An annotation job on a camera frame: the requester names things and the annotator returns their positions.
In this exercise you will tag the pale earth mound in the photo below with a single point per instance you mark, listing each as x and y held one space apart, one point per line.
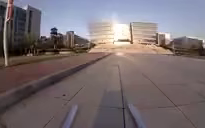
130 48

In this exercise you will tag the pale multi-storey building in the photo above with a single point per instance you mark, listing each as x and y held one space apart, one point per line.
143 32
101 31

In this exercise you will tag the grey concrete slab road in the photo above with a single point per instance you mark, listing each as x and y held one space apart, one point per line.
140 86

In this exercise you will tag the dark water tower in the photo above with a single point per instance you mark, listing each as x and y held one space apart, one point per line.
53 33

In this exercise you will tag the robot's own part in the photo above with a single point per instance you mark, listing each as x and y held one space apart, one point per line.
70 116
136 116

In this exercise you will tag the grey kerb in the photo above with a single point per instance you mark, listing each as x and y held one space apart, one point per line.
40 83

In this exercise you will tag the small pale building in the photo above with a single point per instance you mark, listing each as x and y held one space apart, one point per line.
163 38

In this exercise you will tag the grass strip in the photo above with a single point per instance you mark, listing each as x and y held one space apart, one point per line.
23 60

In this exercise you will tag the low pale building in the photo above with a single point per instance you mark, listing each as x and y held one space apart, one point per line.
186 42

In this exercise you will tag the tall grey building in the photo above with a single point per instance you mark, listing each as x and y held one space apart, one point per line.
20 20

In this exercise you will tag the white pole with red sign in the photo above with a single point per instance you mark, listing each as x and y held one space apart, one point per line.
5 43

